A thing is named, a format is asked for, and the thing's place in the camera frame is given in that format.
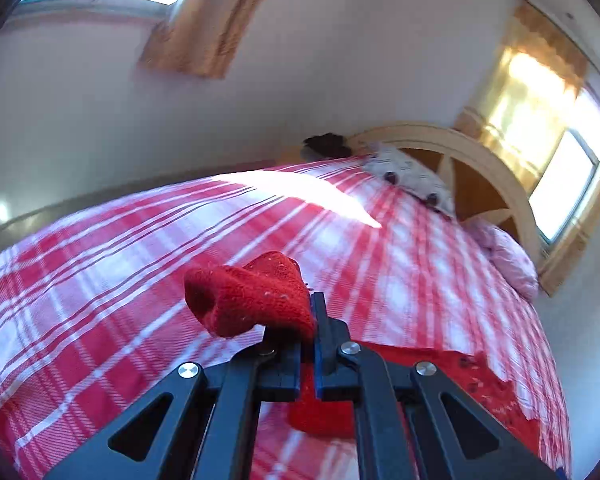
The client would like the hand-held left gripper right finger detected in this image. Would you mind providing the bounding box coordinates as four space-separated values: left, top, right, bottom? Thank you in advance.
311 291 562 480

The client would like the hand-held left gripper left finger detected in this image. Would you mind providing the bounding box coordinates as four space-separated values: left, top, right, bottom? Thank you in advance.
44 325 302 480

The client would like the red knitted sweater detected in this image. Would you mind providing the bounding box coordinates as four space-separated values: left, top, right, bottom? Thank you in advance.
184 251 543 456

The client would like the red plaid bed sheet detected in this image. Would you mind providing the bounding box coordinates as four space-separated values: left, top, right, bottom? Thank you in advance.
0 156 573 480

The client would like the white printed pillow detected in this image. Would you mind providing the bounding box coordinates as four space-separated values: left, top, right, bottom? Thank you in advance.
362 142 456 216

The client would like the pink pillow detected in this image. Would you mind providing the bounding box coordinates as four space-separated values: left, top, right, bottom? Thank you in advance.
462 217 540 301

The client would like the dark cloth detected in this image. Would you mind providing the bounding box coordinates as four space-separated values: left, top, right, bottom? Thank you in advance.
302 132 353 159

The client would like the arched wooden headboard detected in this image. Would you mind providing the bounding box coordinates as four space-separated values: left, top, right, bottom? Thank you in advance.
347 121 541 261

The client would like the yellow patterned curtain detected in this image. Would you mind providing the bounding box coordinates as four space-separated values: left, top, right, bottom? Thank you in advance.
455 0 591 191
139 0 281 80

